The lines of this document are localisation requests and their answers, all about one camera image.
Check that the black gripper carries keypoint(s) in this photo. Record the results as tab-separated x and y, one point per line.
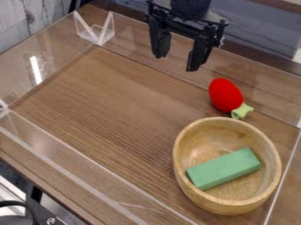
188	18

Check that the red plush strawberry toy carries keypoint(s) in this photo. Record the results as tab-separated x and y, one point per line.
227	98

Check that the clear acrylic barrier panels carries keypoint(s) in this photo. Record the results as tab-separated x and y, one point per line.
93	113

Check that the wooden bowl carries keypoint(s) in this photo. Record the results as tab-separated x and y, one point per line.
212	137

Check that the green rectangular block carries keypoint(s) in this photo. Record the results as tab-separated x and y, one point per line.
222	169

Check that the clear acrylic corner bracket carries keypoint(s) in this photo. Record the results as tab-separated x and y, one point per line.
96	34

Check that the black table leg bracket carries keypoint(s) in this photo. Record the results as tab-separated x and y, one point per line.
44	217

